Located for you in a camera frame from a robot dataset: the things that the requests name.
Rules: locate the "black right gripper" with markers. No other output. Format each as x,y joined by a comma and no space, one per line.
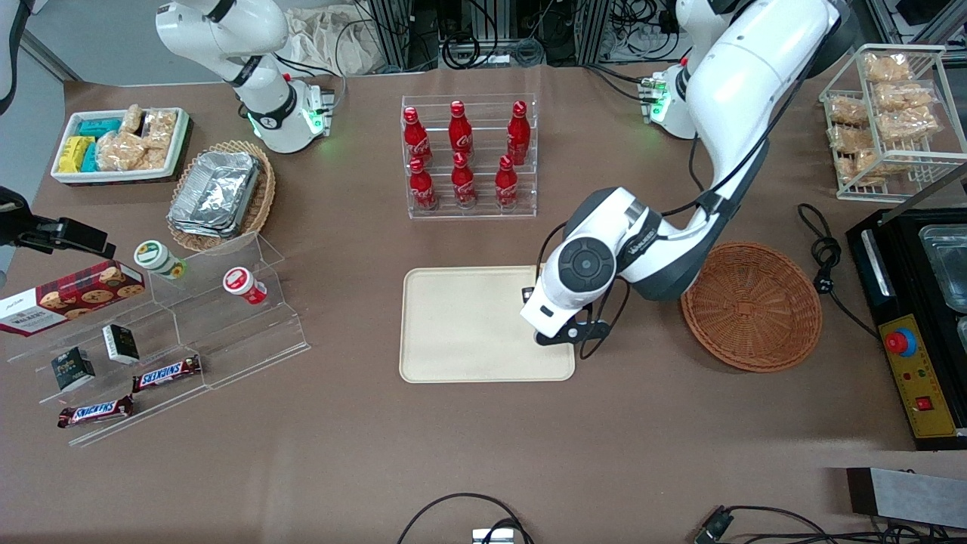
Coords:
21,224

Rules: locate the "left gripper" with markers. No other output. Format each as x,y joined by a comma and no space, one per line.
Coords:
526,293

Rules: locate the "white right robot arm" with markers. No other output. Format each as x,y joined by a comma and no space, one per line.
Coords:
219,30

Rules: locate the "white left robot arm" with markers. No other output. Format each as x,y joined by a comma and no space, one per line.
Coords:
748,83

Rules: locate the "beige plastic tray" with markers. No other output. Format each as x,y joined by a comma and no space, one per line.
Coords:
468,325

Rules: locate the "oval light wicker basket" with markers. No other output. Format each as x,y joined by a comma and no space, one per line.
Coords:
261,204

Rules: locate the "round brown wicker basket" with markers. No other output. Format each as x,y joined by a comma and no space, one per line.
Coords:
755,310

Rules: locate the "white rectangular snack bin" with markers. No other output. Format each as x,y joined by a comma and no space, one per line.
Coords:
64,175

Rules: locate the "red tartan cookie box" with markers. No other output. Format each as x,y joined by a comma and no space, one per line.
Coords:
75,298

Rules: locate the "teal snack pack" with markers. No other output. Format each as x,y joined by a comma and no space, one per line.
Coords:
91,159
100,127

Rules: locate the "yellow snack pack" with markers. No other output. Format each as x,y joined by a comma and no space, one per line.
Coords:
74,153

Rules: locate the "green lid yogurt cup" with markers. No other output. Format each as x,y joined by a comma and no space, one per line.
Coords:
157,258

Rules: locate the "clear bag rice crackers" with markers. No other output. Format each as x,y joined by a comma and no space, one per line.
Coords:
132,118
121,151
160,127

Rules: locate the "small black carton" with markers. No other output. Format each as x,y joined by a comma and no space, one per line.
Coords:
73,369
121,344

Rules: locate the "clear acrylic bottle rack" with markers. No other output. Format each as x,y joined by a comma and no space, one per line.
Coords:
483,200

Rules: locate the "red cola bottle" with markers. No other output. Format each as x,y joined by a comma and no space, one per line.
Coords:
422,187
461,130
506,185
518,132
464,183
415,136

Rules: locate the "stack of foil containers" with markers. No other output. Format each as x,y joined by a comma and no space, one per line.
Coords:
215,193

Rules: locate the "Snickers chocolate bar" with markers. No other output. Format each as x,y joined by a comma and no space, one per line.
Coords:
96,412
166,373

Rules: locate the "red lid yogurt cup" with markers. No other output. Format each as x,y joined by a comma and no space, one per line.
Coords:
243,284

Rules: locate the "clear acrylic step stand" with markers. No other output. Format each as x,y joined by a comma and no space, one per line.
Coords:
249,340

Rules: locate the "black food warmer appliance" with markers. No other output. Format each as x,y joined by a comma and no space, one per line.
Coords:
869,295

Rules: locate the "beige crumpled cloth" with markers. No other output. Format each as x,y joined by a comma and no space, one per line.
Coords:
325,41

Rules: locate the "clear bag fried snacks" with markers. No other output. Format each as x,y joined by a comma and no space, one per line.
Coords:
852,140
861,168
848,111
888,68
910,125
906,97

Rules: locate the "red emergency stop button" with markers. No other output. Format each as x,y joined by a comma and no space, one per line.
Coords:
900,343

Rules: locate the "yellow control panel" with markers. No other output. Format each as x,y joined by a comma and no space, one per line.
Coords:
929,374

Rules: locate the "thin metal rod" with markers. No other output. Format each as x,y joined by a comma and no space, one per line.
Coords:
925,193

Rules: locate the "steel food pan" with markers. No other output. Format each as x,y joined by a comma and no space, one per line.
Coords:
948,264

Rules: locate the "grey black flat bar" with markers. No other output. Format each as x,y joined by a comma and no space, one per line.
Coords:
906,495

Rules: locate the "aluminium frame post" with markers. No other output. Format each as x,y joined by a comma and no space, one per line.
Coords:
593,30
393,34

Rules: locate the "red rocker switch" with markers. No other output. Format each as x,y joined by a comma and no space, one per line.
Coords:
925,403

